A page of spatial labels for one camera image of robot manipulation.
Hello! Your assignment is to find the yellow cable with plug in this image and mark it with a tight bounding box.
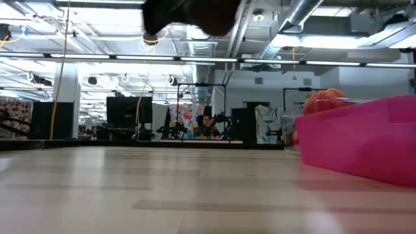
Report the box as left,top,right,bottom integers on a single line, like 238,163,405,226
135,41,157,131

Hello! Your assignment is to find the pink-red plastic bin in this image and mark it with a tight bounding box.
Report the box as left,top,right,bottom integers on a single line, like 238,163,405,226
294,94,416,189

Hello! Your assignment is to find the colourful floral curtain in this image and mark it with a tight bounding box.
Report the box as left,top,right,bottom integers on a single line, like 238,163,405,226
168,103,206,131

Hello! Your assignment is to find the white patterned cloth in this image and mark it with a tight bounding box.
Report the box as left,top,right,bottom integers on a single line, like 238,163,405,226
254,104,283,144

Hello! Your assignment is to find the black stand frame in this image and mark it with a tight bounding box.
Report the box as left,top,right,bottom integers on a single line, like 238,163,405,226
282,86,328,113
176,83,228,141

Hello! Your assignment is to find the orange toy tomato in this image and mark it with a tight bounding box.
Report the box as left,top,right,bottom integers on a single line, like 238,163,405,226
303,88,354,116

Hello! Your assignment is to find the person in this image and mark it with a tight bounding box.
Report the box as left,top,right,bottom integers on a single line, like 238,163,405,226
194,114,222,140

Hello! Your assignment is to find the silver ventilation duct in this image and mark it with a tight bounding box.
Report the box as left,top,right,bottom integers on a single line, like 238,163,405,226
256,0,326,66

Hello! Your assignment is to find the floral patterned panel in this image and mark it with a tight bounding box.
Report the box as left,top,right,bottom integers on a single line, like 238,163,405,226
0,99,34,141

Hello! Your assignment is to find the long yellow cable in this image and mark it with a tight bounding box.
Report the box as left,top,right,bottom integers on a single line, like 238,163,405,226
49,0,72,141

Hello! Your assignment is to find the black partition panel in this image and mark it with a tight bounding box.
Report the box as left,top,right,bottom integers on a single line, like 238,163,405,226
31,101,75,140

